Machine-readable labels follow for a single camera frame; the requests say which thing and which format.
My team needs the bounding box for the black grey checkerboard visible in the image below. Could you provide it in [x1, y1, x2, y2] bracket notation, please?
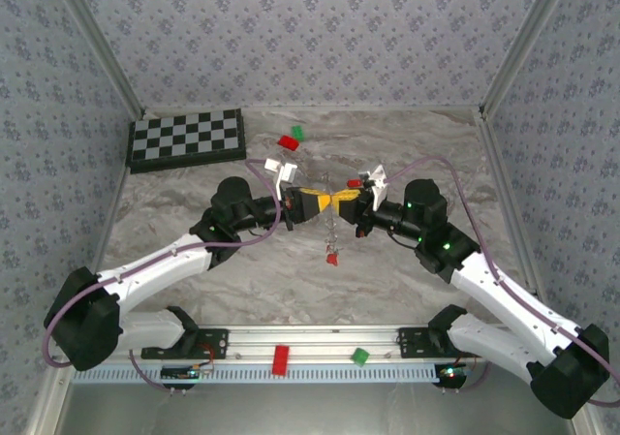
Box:
[124, 108, 247, 174]

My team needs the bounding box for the long red toy brick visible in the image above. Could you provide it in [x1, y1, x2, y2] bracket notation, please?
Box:
[270, 344, 291, 377]

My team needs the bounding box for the right circuit board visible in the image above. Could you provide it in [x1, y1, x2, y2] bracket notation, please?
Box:
[435, 362, 474, 387]

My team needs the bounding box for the circuit board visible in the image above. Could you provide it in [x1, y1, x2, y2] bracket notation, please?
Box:
[161, 365, 201, 383]
[435, 362, 474, 387]

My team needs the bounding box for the left circuit board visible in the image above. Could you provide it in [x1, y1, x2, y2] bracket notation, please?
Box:
[161, 365, 201, 383]

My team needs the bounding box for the grey metal panel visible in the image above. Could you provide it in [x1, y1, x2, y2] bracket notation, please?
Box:
[52, 364, 577, 435]

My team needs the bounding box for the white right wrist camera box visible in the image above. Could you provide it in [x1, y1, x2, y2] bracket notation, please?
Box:
[360, 164, 390, 212]

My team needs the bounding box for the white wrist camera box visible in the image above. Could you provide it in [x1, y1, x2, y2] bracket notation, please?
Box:
[263, 157, 297, 202]
[360, 164, 390, 212]

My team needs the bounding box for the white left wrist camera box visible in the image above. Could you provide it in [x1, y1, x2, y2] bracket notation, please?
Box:
[263, 157, 297, 202]

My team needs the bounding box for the aluminium side rail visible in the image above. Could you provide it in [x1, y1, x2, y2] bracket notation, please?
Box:
[477, 108, 542, 295]
[89, 109, 146, 281]

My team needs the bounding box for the aluminium front rail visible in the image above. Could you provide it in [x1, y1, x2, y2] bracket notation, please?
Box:
[47, 323, 534, 363]

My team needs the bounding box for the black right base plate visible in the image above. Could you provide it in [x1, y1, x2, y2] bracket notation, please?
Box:
[397, 326, 487, 358]

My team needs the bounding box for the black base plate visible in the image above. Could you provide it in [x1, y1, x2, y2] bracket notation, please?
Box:
[140, 327, 230, 360]
[397, 326, 487, 358]

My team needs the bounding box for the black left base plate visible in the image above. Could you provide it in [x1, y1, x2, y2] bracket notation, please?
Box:
[140, 327, 230, 360]

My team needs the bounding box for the blue slotted cable duct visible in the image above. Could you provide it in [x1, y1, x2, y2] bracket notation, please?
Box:
[72, 361, 440, 384]

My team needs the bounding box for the aluminium frame post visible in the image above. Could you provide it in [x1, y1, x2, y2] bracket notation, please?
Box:
[50, 0, 146, 119]
[479, 0, 577, 116]

